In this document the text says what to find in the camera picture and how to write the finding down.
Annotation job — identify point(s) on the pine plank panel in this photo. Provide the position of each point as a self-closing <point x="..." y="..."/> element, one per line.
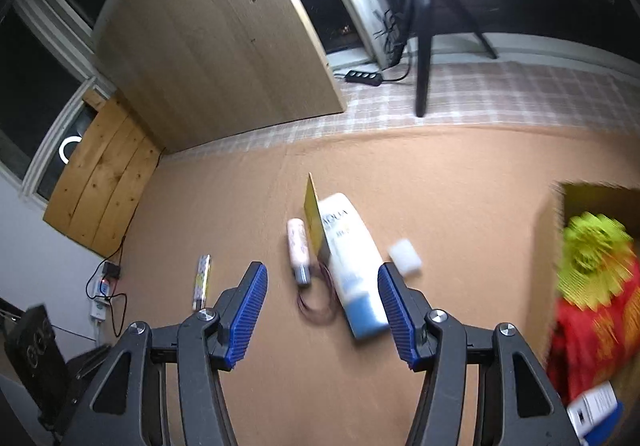
<point x="100" y="186"/>

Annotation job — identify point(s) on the blue card holder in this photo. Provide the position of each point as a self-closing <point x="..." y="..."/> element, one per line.
<point x="620" y="413"/>

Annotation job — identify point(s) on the yellow green mesh pouf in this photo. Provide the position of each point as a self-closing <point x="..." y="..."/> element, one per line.
<point x="597" y="256"/>

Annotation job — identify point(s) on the white blue lotion tube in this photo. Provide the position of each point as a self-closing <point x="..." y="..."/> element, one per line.
<point x="352" y="266"/>

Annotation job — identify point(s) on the white charger plug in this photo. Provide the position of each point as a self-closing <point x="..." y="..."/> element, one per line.
<point x="592" y="408"/>

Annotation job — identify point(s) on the plaid cloth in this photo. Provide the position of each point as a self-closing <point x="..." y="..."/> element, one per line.
<point x="500" y="91"/>

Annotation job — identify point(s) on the black power strip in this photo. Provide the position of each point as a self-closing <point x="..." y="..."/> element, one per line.
<point x="363" y="78"/>

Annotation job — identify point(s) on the yellow black ruler card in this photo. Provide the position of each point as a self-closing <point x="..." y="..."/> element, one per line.
<point x="314" y="216"/>

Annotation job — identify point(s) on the white wall socket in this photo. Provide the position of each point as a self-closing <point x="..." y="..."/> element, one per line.
<point x="100" y="308"/>

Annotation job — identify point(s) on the red cloth bag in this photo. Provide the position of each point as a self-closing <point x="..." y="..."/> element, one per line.
<point x="595" y="351"/>

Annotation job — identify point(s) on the small pink bottle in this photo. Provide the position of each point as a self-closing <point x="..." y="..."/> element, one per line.
<point x="298" y="246"/>

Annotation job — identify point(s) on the black power adapter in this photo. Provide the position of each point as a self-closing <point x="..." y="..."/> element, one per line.
<point x="111" y="270"/>

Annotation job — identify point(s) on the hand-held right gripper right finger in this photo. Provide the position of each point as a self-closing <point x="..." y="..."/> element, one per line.
<point x="395" y="311"/>

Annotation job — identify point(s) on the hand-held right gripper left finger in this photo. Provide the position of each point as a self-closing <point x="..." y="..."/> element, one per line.
<point x="247" y="316"/>

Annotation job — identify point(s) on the light wooden board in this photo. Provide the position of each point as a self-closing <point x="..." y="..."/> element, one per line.
<point x="215" y="41"/>

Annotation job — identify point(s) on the cardboard box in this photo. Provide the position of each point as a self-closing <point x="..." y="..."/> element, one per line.
<point x="547" y="286"/>

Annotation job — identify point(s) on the small white block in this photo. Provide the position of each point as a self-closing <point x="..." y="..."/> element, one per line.
<point x="406" y="256"/>

